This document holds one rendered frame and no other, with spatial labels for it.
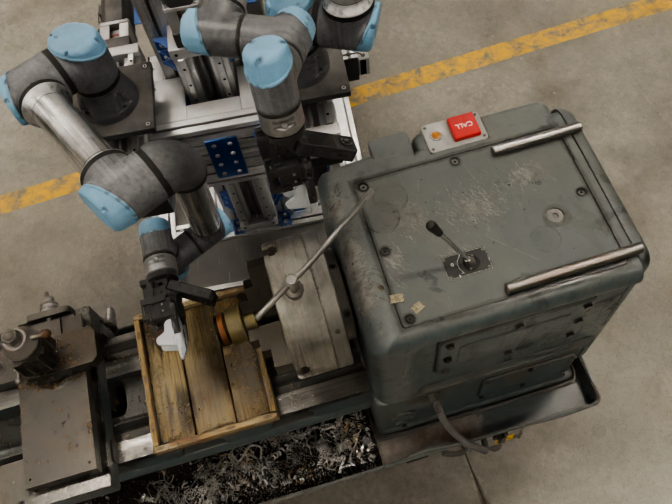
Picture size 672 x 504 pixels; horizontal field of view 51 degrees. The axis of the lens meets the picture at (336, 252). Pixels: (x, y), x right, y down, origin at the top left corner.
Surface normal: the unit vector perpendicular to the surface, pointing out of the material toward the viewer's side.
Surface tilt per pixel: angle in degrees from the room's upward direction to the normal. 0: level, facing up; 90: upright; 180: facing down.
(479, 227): 0
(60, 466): 0
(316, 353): 66
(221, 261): 0
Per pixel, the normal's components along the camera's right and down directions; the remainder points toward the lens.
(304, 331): 0.13, 0.25
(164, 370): -0.08, -0.45
